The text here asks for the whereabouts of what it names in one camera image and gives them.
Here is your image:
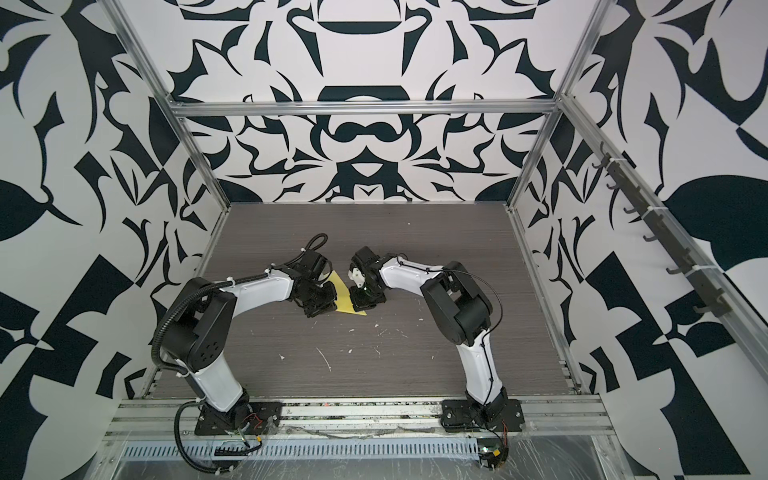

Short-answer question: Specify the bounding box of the yellow square paper sheet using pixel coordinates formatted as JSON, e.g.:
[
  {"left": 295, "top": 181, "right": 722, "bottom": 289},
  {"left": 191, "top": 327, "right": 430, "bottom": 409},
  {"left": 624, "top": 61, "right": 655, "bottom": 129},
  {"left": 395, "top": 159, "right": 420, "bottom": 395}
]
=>
[{"left": 328, "top": 270, "right": 367, "bottom": 316}]

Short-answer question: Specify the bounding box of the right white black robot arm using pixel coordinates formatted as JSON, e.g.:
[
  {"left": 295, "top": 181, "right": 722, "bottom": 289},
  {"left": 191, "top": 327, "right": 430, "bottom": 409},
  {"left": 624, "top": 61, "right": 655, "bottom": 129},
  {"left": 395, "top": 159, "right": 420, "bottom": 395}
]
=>
[{"left": 348, "top": 247, "right": 506, "bottom": 419}]

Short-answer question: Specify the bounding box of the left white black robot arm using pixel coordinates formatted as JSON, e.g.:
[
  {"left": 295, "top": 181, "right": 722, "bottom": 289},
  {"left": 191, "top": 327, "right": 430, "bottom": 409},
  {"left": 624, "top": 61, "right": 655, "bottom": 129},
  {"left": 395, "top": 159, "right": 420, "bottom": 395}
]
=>
[{"left": 150, "top": 250, "right": 337, "bottom": 430}]

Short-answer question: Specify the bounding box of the small green-lit electronics box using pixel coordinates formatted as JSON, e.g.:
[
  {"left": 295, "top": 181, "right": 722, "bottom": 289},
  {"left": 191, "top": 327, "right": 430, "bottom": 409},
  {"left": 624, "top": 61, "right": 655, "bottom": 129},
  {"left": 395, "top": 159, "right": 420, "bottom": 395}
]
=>
[{"left": 477, "top": 438, "right": 509, "bottom": 470}]

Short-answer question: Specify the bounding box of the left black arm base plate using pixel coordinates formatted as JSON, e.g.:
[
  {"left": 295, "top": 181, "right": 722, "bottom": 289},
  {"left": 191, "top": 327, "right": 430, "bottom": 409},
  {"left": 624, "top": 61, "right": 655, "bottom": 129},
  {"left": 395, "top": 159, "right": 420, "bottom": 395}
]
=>
[{"left": 194, "top": 401, "right": 284, "bottom": 436}]

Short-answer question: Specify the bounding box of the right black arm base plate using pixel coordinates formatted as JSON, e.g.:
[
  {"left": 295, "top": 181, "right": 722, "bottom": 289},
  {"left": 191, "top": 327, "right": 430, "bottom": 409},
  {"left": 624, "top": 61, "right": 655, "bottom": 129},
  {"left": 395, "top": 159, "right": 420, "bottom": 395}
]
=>
[{"left": 440, "top": 396, "right": 525, "bottom": 433}]

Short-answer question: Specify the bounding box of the white slotted cable duct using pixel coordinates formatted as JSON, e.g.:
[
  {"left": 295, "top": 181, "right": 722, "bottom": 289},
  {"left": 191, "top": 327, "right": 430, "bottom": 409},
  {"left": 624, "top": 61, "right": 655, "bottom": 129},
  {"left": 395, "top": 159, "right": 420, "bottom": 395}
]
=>
[{"left": 119, "top": 437, "right": 481, "bottom": 462}]

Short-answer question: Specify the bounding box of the left black corrugated cable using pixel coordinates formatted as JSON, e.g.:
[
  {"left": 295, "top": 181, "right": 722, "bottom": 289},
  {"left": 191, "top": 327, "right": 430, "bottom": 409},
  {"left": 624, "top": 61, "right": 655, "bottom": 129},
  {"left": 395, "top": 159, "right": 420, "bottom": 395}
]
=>
[{"left": 172, "top": 399, "right": 265, "bottom": 475}]

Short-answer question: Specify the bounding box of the aluminium front rail frame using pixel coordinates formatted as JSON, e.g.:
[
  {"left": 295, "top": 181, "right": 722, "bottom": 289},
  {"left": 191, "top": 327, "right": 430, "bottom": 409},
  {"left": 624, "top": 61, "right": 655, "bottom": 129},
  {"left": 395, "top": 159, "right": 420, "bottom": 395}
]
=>
[{"left": 105, "top": 395, "right": 614, "bottom": 440}]

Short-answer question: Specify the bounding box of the black wall hook rail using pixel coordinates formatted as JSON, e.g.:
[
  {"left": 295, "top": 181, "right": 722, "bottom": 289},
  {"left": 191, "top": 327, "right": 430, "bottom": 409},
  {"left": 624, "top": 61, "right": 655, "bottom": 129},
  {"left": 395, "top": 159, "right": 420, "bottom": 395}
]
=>
[{"left": 593, "top": 142, "right": 733, "bottom": 318}]

